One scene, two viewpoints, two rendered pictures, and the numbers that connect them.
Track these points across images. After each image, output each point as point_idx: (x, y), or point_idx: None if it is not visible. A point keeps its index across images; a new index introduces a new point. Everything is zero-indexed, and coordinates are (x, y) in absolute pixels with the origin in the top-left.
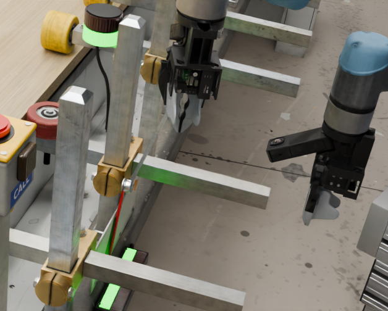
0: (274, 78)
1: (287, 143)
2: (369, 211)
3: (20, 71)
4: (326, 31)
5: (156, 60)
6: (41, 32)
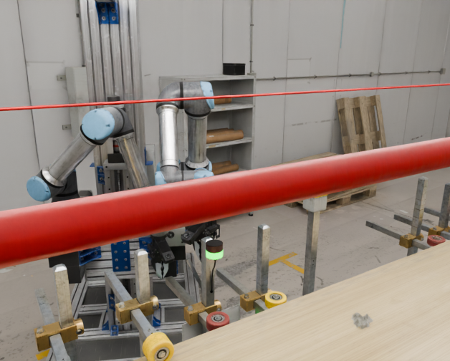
0: (115, 275)
1: (169, 251)
2: (185, 231)
3: (200, 351)
4: None
5: (153, 296)
6: (173, 347)
